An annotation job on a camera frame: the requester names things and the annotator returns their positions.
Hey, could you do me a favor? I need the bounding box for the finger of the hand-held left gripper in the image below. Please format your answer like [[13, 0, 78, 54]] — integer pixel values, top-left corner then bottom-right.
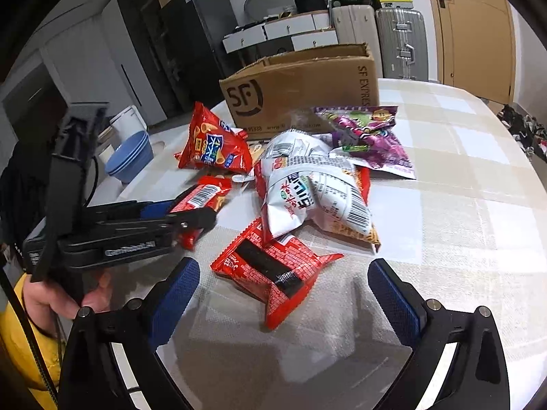
[[83, 200, 179, 225], [96, 207, 217, 252]]

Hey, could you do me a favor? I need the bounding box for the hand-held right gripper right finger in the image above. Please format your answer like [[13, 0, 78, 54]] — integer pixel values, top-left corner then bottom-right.
[[368, 258, 511, 410]]

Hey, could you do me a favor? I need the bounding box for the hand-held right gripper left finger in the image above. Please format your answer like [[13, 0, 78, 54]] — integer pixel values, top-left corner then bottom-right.
[[57, 257, 201, 410]]

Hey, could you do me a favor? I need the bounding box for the small red snack packet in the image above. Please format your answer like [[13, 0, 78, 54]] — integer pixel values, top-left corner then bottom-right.
[[169, 175, 234, 250]]

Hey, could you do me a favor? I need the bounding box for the red packet with black stripe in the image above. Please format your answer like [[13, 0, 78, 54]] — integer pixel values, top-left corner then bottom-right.
[[210, 218, 345, 330]]

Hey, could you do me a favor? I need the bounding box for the red snack bag blue label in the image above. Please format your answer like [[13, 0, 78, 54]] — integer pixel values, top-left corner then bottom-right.
[[173, 101, 262, 176]]

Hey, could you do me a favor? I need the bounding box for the orange clear snack packet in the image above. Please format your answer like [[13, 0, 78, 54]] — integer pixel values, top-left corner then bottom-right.
[[248, 142, 270, 167]]

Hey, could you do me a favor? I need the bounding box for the white snack bag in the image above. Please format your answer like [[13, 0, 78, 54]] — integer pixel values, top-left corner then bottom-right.
[[254, 130, 372, 237]]

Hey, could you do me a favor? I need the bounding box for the purple snack bag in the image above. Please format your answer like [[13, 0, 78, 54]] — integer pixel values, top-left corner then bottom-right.
[[312, 105, 417, 180]]

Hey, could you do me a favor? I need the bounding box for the brown cardboard box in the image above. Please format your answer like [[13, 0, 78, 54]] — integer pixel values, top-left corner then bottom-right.
[[219, 43, 382, 135]]

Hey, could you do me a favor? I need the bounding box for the person's left forearm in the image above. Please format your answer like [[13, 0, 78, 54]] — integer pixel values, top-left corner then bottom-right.
[[0, 273, 65, 394]]

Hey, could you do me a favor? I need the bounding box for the person's left hand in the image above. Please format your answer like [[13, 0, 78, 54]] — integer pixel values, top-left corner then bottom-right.
[[23, 271, 112, 321]]

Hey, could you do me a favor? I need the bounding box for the blue bowl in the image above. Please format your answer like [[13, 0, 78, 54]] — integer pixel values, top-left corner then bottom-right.
[[105, 132, 148, 180], [115, 134, 154, 183]]

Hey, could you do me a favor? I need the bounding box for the checked tablecloth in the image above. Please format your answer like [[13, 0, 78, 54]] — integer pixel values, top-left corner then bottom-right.
[[92, 78, 547, 410]]

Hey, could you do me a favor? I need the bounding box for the white container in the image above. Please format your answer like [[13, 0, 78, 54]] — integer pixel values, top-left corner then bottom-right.
[[110, 105, 148, 137]]

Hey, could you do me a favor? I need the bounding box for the black cabinet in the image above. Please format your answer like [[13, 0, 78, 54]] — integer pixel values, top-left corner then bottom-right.
[[141, 0, 240, 112]]

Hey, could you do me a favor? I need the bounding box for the white drawer cabinet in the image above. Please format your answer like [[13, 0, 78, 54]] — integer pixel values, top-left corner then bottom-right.
[[222, 12, 340, 54]]

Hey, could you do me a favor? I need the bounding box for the pile of shoes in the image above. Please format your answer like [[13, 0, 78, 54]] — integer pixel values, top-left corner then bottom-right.
[[496, 103, 547, 163]]

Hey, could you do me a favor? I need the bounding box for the grey oval board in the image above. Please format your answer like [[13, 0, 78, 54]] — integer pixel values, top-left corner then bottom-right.
[[244, 0, 300, 22]]

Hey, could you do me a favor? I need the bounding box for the cream suitcase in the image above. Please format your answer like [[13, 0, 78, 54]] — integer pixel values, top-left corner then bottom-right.
[[331, 4, 383, 78]]

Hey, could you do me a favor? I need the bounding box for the silver suitcase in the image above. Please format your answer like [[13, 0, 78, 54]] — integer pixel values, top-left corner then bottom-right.
[[375, 8, 430, 81]]

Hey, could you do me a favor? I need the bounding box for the wooden door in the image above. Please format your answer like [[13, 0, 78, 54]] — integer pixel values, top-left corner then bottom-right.
[[421, 0, 516, 105]]

